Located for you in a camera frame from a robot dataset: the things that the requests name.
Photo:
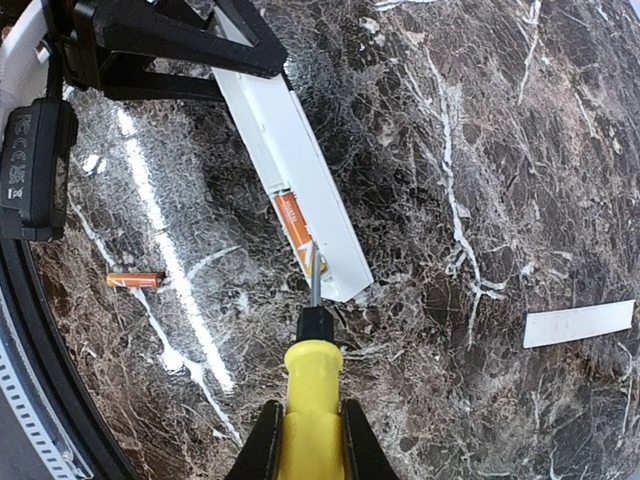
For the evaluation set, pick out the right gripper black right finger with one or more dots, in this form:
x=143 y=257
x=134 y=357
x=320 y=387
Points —
x=363 y=456

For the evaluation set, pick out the orange battery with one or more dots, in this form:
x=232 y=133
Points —
x=296 y=229
x=135 y=280

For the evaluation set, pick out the white battery cover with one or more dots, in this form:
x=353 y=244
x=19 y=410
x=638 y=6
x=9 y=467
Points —
x=568 y=325

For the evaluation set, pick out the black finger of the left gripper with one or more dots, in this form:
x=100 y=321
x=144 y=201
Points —
x=125 y=78
x=137 y=27

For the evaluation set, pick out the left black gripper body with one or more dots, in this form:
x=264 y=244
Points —
x=71 y=28

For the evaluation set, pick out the white slotted cable duct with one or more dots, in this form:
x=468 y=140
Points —
x=35 y=442

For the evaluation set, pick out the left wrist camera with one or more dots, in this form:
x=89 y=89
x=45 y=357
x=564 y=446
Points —
x=34 y=170

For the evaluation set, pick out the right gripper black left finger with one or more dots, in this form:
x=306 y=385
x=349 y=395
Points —
x=259 y=457

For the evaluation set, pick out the white remote control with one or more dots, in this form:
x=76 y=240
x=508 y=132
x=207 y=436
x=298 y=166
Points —
x=287 y=157

